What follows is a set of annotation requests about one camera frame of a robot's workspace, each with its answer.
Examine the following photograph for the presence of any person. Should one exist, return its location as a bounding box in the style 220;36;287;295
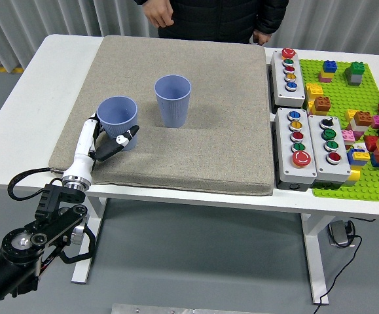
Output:
135;0;290;45

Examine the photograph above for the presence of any red building block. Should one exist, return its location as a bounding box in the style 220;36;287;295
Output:
364;135;379;152

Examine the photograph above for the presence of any person's right hand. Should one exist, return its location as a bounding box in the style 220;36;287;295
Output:
143;0;175;29

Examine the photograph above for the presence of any grey power adapter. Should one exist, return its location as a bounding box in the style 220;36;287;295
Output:
327;219;355;248

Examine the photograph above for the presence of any brown building block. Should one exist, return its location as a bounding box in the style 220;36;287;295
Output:
353;111;373;128
313;96;333;115

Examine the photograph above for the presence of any blue ribbed plastic cup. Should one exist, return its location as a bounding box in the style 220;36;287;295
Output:
154;75;192;129
96;96;140;152

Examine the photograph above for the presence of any grey pleated curtain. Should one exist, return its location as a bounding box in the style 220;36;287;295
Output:
0;0;379;75

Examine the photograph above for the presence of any grey-brown fabric mat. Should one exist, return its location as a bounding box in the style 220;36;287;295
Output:
48;35;274;196

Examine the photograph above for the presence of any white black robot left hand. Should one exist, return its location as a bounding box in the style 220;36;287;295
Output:
63;111;141;181

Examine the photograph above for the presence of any grey five-button control box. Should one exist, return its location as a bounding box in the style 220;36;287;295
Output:
270;48;307;108
274;107;318;192

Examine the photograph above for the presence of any person's left hand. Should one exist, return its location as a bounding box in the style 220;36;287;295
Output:
252;29;272;46

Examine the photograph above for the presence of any black power cable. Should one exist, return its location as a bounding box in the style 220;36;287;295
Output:
316;232;363;307

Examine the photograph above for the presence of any grey four-button control box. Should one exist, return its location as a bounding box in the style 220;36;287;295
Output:
307;114;352;190

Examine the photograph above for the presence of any green building baseplate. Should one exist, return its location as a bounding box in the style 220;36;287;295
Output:
298;58;379;203

